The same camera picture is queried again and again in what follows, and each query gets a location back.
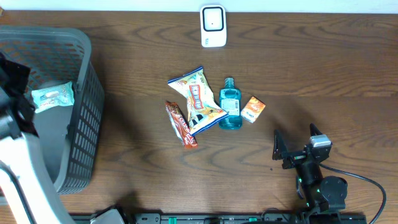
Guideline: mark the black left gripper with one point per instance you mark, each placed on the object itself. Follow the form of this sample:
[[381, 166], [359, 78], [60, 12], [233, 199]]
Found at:
[[13, 79]]

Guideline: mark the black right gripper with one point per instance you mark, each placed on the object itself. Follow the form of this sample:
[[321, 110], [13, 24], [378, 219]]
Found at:
[[280, 152]]

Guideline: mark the orange small box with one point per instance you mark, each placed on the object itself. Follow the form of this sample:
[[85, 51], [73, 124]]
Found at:
[[252, 109]]

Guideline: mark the blue mouthwash bottle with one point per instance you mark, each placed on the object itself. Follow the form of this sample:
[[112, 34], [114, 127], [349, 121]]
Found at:
[[230, 101]]

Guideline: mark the yellow wet wipes bag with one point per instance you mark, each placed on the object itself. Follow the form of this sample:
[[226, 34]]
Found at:
[[203, 112]]

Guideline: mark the red brown snack bar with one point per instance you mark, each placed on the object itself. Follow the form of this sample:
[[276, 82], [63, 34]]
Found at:
[[180, 126]]

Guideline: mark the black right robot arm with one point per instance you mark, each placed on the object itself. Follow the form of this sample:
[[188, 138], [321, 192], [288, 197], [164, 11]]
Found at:
[[323, 194]]

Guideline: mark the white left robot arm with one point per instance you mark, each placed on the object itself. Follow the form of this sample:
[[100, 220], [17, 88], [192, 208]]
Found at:
[[25, 182]]

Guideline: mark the grey plastic basket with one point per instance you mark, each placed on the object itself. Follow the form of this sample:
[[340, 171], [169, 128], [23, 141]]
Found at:
[[68, 135]]

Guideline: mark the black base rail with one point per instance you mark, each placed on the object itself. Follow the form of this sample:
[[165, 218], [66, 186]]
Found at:
[[269, 217]]

